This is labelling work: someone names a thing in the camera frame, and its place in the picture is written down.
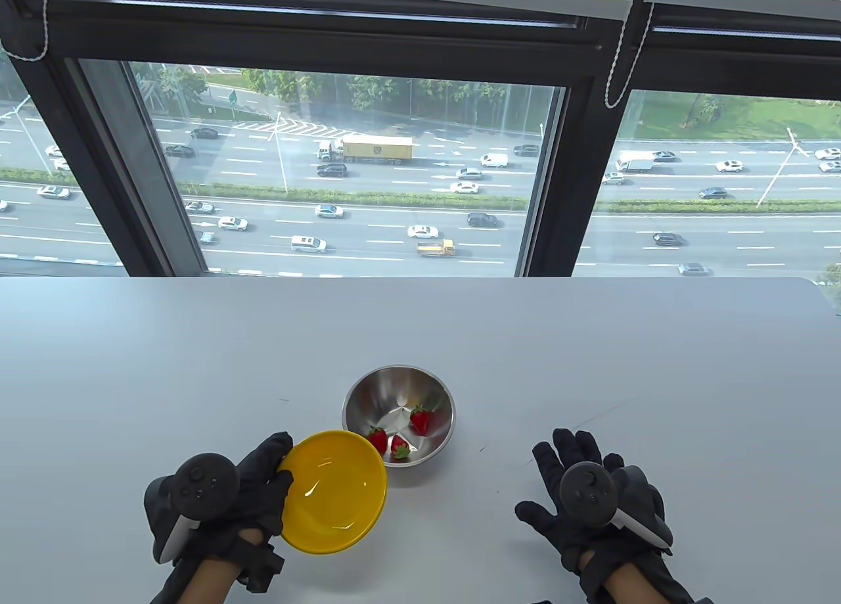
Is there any person's right hand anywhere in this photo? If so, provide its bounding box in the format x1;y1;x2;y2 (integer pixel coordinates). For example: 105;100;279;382
514;429;691;604

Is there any person's left hand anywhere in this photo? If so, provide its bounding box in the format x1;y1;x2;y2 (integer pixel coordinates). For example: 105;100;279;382
145;431;295;593

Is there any yellow plastic bowl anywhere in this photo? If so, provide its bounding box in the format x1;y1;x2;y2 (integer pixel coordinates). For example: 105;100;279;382
276;430;388;556

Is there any stainless steel mixing bowl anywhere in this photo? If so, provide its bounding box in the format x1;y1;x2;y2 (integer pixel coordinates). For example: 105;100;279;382
342;365;457;469

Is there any person's left forearm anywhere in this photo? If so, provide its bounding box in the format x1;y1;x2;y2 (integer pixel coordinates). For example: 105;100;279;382
187;555;239;604

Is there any person's right forearm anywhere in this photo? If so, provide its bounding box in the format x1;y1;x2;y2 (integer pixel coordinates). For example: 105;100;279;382
601;567;652;604

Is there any black right hand controller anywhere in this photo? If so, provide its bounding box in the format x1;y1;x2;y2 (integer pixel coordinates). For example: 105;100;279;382
558;463;674;555

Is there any black hand controller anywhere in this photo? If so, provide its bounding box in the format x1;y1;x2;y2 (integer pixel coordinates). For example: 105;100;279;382
152;453;240;564
558;463;674;555

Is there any black left hand controller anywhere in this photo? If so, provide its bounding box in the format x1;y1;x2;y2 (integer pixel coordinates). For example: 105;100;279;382
152;453;240;564

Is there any white beaded blind cord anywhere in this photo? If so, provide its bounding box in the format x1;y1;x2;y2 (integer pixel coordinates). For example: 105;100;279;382
0;0;63;62
603;0;658;110

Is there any black window frame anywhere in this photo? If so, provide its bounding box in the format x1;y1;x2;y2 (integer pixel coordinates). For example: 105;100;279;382
0;0;841;278

